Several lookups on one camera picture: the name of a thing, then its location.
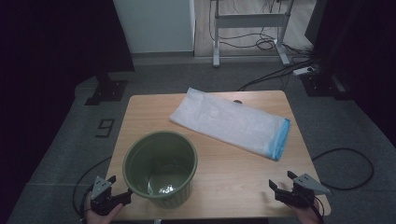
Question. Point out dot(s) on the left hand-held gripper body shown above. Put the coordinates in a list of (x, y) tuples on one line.
[(100, 188)]

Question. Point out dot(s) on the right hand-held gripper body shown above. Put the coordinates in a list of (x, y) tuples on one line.
[(306, 183)]

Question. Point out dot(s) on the green plastic trash bin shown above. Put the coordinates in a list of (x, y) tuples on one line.
[(138, 161)]

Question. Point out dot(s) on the white blue-edged plastic bag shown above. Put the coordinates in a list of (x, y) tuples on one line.
[(224, 121)]

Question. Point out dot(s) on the person's left hand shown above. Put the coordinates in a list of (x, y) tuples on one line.
[(100, 219)]

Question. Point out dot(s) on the person's right hand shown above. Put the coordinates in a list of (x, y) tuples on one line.
[(306, 216)]

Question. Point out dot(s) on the black stand base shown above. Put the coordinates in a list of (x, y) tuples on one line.
[(107, 90), (320, 84)]

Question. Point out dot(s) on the white power strip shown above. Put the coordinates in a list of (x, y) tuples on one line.
[(302, 71)]

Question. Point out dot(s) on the black curtain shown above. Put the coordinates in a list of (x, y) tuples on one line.
[(358, 46), (46, 46)]

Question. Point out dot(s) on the white pillar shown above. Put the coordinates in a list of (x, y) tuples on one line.
[(155, 25)]

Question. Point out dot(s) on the white frame desk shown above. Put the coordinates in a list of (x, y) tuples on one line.
[(249, 21)]

